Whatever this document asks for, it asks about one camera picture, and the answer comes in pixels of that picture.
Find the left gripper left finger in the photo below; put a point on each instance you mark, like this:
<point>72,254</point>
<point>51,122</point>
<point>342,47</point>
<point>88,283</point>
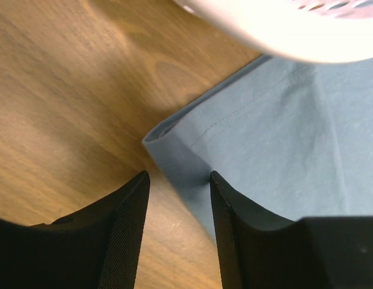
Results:
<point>95,247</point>

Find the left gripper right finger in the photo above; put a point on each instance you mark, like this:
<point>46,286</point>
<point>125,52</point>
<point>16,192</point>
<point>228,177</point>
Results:
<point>260,249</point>

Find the blue-grey t shirt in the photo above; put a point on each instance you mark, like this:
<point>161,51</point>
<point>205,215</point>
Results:
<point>296,138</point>

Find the white perforated plastic basket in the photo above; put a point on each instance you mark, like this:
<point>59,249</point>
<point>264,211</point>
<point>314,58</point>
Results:
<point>310,31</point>

